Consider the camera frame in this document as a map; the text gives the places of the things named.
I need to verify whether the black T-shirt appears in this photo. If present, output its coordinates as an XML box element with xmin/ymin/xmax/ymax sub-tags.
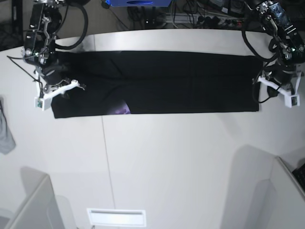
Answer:
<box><xmin>51</xmin><ymin>51</ymin><xmax>262</xmax><ymax>118</ymax></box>

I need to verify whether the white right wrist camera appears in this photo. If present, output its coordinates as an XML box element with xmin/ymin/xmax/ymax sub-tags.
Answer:
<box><xmin>34</xmin><ymin>79</ymin><xmax>86</xmax><ymax>111</ymax></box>

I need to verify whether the black keyboard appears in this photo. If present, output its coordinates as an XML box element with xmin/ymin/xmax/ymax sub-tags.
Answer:
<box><xmin>291</xmin><ymin>164</ymin><xmax>305</xmax><ymax>197</ymax></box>

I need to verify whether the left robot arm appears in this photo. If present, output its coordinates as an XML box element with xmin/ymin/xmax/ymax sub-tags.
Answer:
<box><xmin>242</xmin><ymin>0</ymin><xmax>305</xmax><ymax>98</ymax></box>

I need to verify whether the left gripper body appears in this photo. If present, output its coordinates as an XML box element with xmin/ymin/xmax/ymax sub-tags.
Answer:
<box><xmin>259</xmin><ymin>64</ymin><xmax>297</xmax><ymax>84</ymax></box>

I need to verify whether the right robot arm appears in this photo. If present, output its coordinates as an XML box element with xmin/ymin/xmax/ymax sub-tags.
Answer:
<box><xmin>22</xmin><ymin>0</ymin><xmax>89</xmax><ymax>98</ymax></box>

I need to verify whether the white power strip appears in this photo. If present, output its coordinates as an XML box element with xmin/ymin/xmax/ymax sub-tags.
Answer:
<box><xmin>160</xmin><ymin>13</ymin><xmax>244</xmax><ymax>29</ymax></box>

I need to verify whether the grey cloth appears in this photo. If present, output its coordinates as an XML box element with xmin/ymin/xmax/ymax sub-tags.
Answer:
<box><xmin>0</xmin><ymin>97</ymin><xmax>16</xmax><ymax>155</ymax></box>

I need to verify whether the blue box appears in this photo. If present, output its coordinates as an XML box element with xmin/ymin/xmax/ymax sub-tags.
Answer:
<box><xmin>106</xmin><ymin>0</ymin><xmax>172</xmax><ymax>7</ymax></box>

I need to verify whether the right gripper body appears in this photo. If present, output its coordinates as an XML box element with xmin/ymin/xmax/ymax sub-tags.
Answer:
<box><xmin>35</xmin><ymin>62</ymin><xmax>71</xmax><ymax>98</ymax></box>

